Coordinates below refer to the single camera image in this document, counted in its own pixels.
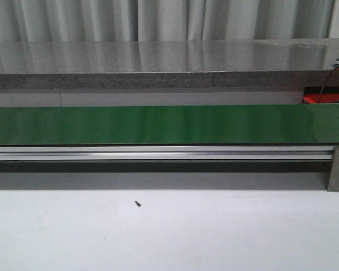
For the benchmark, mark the grey granite counter shelf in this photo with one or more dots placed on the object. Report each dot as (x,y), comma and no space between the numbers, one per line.
(168,64)

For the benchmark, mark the green conveyor belt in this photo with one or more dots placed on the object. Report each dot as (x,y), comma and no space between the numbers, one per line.
(165,125)

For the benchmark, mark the red plastic tray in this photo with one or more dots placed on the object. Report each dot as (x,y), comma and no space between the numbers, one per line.
(314,95)

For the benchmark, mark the grey pleated curtain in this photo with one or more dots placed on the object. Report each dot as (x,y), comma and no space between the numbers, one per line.
(34,21)

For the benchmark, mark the aluminium conveyor side rail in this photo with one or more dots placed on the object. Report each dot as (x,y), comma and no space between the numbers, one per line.
(264,152)

